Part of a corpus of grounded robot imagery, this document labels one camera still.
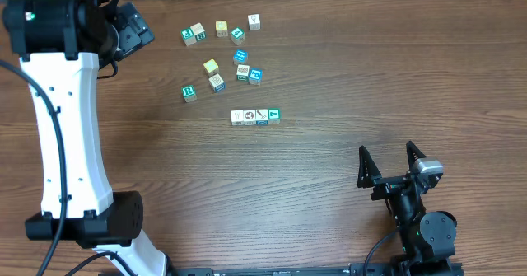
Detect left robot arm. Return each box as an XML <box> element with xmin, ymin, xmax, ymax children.
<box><xmin>2</xmin><ymin>0</ymin><xmax>175</xmax><ymax>275</ymax></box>

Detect yellow block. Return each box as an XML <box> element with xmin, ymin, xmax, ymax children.
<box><xmin>215</xmin><ymin>20</ymin><xmax>229</xmax><ymax>38</ymax></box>
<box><xmin>203</xmin><ymin>58</ymin><xmax>219</xmax><ymax>77</ymax></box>

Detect white block brown picture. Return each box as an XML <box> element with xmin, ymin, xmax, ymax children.
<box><xmin>243</xmin><ymin>110</ymin><xmax>256</xmax><ymax>125</ymax></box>

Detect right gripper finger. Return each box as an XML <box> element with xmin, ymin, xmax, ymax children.
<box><xmin>406</xmin><ymin>141</ymin><xmax>427</xmax><ymax>163</ymax></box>
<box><xmin>357</xmin><ymin>146</ymin><xmax>381</xmax><ymax>188</ymax></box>

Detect green letter block far left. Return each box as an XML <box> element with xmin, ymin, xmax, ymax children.
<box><xmin>180</xmin><ymin>28</ymin><xmax>197</xmax><ymax>46</ymax></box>

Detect green triangle block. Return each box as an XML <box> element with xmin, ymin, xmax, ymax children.
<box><xmin>229</xmin><ymin>27</ymin><xmax>245</xmax><ymax>46</ymax></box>

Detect yellow top block back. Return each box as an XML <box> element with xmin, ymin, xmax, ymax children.
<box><xmin>215</xmin><ymin>20</ymin><xmax>229</xmax><ymax>38</ymax></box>

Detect white block back right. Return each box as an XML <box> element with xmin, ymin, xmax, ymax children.
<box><xmin>248</xmin><ymin>14</ymin><xmax>261</xmax><ymax>30</ymax></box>

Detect white feather block blue X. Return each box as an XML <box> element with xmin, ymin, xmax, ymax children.
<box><xmin>255</xmin><ymin>109</ymin><xmax>268</xmax><ymax>125</ymax></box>

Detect blue top block centre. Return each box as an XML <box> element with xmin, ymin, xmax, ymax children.
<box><xmin>233</xmin><ymin>49</ymin><xmax>248</xmax><ymax>65</ymax></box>

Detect blue P block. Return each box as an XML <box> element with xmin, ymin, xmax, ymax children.
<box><xmin>248</xmin><ymin>68</ymin><xmax>263</xmax><ymax>85</ymax></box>

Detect white block blue side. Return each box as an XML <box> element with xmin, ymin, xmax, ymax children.
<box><xmin>208</xmin><ymin>73</ymin><xmax>226</xmax><ymax>93</ymax></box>

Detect white block green side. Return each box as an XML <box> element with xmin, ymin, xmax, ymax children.
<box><xmin>190</xmin><ymin>22</ymin><xmax>207</xmax><ymax>41</ymax></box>

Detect yellow top block front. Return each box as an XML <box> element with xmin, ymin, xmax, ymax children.
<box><xmin>203</xmin><ymin>58</ymin><xmax>219</xmax><ymax>77</ymax></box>

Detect green seven block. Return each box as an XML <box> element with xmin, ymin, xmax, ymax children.
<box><xmin>268</xmin><ymin>108</ymin><xmax>281</xmax><ymax>124</ymax></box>

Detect green R block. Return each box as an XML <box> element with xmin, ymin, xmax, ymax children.
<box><xmin>181</xmin><ymin>85</ymin><xmax>197</xmax><ymax>103</ymax></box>

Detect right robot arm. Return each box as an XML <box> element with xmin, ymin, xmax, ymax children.
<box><xmin>357</xmin><ymin>141</ymin><xmax>464</xmax><ymax>275</ymax></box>

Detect blue top letter block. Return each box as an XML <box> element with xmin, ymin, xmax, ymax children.
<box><xmin>231</xmin><ymin>110</ymin><xmax>244</xmax><ymax>126</ymax></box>

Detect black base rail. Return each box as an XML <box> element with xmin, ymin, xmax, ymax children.
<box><xmin>167</xmin><ymin>263</ymin><xmax>464</xmax><ymax>276</ymax></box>

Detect white block red picture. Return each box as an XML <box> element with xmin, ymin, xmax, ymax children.
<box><xmin>236</xmin><ymin>64</ymin><xmax>250</xmax><ymax>82</ymax></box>

